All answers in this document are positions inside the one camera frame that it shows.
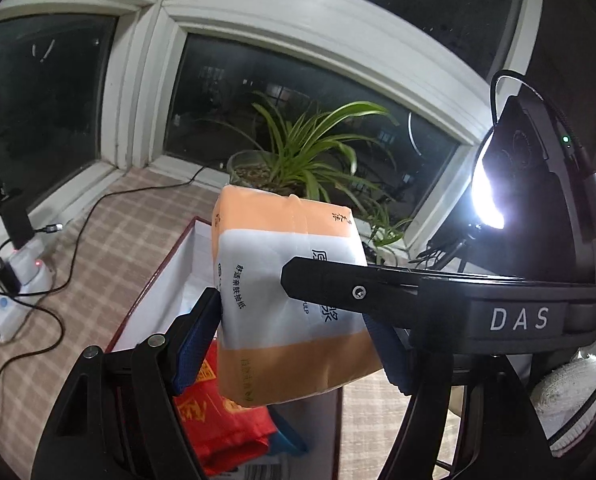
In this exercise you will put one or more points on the red fabric bag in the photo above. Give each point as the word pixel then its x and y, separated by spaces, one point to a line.
pixel 218 425

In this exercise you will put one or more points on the person's right hand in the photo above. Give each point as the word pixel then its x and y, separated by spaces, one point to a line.
pixel 568 380

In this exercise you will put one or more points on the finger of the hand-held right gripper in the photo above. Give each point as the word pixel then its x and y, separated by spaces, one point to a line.
pixel 338 285

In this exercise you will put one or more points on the white power strip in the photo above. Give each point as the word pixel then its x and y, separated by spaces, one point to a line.
pixel 23 270

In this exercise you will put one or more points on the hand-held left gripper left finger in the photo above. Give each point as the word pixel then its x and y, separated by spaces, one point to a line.
pixel 194 355

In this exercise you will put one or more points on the white face mask package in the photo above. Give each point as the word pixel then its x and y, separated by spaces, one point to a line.
pixel 288 440

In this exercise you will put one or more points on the glass plant pot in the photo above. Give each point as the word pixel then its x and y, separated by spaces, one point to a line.
pixel 248 172

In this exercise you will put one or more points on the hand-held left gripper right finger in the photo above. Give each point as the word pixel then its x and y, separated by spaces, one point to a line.
pixel 395 365

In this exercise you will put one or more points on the orange and white tissue pack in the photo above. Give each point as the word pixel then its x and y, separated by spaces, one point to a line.
pixel 268 270

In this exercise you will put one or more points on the dark red box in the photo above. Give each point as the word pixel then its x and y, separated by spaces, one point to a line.
pixel 188 260

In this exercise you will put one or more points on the green spider plant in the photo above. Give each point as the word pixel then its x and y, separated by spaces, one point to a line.
pixel 298 160

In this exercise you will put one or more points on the black power adapter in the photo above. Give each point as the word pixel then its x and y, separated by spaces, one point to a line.
pixel 15 220

